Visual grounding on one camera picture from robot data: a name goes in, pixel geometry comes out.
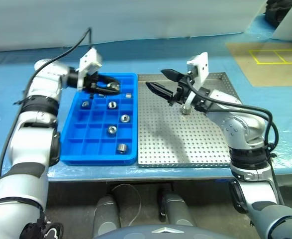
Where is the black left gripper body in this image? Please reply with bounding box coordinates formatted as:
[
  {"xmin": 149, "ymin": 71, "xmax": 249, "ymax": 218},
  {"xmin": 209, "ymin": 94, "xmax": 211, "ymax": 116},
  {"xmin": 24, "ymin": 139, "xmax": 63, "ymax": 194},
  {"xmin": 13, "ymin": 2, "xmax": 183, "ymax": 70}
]
[{"xmin": 83, "ymin": 72, "xmax": 102, "ymax": 97}]

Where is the grey robot chest shell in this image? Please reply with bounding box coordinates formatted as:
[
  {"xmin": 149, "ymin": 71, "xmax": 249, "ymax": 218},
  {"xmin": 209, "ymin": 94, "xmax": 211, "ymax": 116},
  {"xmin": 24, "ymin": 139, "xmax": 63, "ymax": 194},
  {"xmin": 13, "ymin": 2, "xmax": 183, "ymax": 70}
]
[{"xmin": 92, "ymin": 220, "xmax": 201, "ymax": 239}]

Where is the brown cardboard mat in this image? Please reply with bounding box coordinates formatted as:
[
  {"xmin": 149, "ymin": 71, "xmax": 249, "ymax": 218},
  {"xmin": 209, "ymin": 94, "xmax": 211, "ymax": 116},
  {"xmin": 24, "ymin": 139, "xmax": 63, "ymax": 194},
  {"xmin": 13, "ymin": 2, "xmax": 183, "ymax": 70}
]
[{"xmin": 225, "ymin": 41, "xmax": 292, "ymax": 87}]

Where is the white leaning board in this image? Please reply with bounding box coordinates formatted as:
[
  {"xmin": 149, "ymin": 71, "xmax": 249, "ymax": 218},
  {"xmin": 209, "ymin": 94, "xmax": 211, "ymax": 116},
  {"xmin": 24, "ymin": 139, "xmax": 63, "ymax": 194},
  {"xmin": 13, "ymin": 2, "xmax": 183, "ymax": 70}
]
[{"xmin": 271, "ymin": 0, "xmax": 292, "ymax": 40}]

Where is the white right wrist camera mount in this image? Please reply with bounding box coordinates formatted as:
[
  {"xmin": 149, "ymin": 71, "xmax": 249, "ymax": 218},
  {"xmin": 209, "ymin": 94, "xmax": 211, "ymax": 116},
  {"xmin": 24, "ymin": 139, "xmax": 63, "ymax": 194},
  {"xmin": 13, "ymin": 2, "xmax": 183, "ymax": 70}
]
[{"xmin": 184, "ymin": 51, "xmax": 209, "ymax": 108}]

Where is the white backdrop sheet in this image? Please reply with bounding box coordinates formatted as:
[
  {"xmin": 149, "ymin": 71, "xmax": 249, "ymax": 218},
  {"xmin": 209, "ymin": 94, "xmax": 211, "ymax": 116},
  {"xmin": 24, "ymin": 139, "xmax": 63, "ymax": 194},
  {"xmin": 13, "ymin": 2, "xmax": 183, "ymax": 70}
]
[{"xmin": 0, "ymin": 0, "xmax": 268, "ymax": 53}]

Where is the thin white cable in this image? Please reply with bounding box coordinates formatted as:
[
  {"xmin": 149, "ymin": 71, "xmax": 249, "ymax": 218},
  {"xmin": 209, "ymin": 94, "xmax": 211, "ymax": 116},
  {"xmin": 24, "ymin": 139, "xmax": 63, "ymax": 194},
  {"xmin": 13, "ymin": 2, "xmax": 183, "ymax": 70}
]
[{"xmin": 110, "ymin": 183, "xmax": 141, "ymax": 224}]

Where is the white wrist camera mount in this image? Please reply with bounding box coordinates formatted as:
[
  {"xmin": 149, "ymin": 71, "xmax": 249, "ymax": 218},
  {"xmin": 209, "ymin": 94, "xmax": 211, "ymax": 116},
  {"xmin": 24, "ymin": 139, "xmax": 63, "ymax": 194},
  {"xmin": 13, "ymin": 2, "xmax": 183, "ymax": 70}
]
[
  {"xmin": 76, "ymin": 47, "xmax": 103, "ymax": 93},
  {"xmin": 184, "ymin": 51, "xmax": 209, "ymax": 108}
]

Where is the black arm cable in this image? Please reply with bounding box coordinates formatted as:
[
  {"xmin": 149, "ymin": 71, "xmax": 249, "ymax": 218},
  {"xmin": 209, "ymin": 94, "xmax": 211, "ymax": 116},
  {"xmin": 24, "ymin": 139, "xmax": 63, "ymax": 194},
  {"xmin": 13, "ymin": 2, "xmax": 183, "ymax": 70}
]
[
  {"xmin": 0, "ymin": 26, "xmax": 94, "ymax": 179},
  {"xmin": 185, "ymin": 74, "xmax": 286, "ymax": 206}
]

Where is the blue compartment tray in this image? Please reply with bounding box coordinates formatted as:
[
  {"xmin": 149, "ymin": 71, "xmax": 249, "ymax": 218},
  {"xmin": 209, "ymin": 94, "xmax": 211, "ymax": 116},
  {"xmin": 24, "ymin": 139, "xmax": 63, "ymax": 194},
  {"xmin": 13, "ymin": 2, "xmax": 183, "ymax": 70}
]
[{"xmin": 60, "ymin": 72, "xmax": 138, "ymax": 166}]

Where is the grey rounded robot leg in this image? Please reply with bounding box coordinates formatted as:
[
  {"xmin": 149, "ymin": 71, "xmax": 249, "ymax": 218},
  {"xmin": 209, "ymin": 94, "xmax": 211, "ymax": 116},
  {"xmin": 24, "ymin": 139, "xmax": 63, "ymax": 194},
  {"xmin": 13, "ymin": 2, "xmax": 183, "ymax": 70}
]
[
  {"xmin": 158, "ymin": 193, "xmax": 195, "ymax": 227},
  {"xmin": 93, "ymin": 195, "xmax": 121, "ymax": 236}
]

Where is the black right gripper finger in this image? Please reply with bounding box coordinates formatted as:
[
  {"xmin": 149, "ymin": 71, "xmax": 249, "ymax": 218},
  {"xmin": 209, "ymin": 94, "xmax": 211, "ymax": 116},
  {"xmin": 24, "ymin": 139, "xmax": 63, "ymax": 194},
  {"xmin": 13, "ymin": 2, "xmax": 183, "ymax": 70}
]
[
  {"xmin": 145, "ymin": 81, "xmax": 174, "ymax": 101},
  {"xmin": 160, "ymin": 68, "xmax": 183, "ymax": 82}
]

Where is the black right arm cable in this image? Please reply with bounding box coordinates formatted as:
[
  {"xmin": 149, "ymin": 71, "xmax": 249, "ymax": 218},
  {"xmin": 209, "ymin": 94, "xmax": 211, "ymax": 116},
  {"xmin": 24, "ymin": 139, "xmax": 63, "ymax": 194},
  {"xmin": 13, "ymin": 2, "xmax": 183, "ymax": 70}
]
[{"xmin": 185, "ymin": 74, "xmax": 286, "ymax": 206}]

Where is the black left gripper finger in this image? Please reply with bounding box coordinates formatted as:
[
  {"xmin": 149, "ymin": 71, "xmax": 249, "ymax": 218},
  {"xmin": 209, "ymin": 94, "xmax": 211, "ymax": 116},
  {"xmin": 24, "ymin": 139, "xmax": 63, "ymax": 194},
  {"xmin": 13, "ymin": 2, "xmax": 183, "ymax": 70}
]
[
  {"xmin": 97, "ymin": 74, "xmax": 120, "ymax": 86},
  {"xmin": 94, "ymin": 87, "xmax": 122, "ymax": 96}
]

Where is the black and white shoe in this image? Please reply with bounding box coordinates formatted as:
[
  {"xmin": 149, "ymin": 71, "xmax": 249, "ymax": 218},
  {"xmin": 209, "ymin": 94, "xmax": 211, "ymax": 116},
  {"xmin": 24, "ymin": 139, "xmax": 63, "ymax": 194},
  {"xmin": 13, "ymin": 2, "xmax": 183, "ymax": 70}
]
[{"xmin": 45, "ymin": 222, "xmax": 64, "ymax": 239}]

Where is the black bag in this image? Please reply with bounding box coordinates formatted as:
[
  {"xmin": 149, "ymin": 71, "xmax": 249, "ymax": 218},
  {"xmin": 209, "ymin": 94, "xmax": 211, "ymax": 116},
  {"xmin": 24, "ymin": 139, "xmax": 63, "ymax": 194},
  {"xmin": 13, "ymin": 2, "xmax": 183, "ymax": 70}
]
[{"xmin": 264, "ymin": 0, "xmax": 292, "ymax": 27}]

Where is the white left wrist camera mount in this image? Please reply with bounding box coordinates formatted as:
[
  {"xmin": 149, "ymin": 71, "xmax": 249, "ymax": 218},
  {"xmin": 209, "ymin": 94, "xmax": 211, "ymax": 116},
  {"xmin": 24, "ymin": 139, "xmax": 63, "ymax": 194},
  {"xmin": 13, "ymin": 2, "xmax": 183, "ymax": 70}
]
[{"xmin": 76, "ymin": 47, "xmax": 103, "ymax": 93}]

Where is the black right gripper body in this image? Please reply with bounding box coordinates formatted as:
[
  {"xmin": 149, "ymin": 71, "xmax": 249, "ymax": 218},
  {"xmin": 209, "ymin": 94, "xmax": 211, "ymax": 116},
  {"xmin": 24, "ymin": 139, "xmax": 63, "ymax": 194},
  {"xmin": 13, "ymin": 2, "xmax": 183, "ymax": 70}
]
[{"xmin": 168, "ymin": 71, "xmax": 195, "ymax": 107}]

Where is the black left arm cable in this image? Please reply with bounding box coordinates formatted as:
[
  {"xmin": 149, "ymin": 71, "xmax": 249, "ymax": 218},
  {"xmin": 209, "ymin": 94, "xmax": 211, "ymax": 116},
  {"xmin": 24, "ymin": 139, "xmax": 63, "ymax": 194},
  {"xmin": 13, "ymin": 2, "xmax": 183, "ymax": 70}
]
[{"xmin": 0, "ymin": 26, "xmax": 94, "ymax": 179}]

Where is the perforated metal tray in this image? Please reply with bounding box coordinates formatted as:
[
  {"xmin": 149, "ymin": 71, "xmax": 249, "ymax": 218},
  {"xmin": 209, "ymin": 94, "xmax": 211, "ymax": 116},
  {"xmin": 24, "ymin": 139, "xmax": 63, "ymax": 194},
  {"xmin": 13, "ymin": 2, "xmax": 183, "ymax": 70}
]
[{"xmin": 136, "ymin": 72, "xmax": 238, "ymax": 169}]

